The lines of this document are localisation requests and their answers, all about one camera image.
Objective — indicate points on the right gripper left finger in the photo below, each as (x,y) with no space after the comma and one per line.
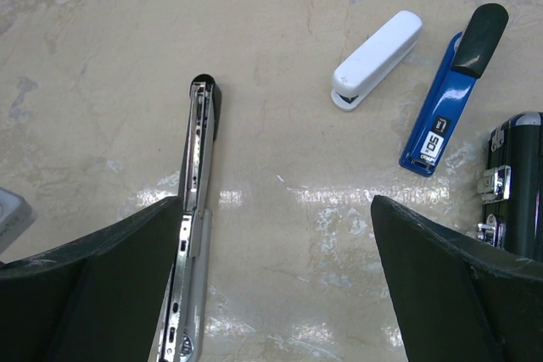
(97,298)

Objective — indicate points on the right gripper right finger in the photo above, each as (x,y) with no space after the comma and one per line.
(456,298)

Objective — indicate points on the silver black stapler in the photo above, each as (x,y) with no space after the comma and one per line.
(182,330)

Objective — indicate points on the white staple box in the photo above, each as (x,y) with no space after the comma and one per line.
(16,217)

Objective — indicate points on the blue black stapler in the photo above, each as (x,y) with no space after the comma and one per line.
(464,62)

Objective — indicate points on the white stapler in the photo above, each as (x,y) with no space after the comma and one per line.
(363,70)

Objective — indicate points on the black case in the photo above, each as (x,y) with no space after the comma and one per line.
(511,187)

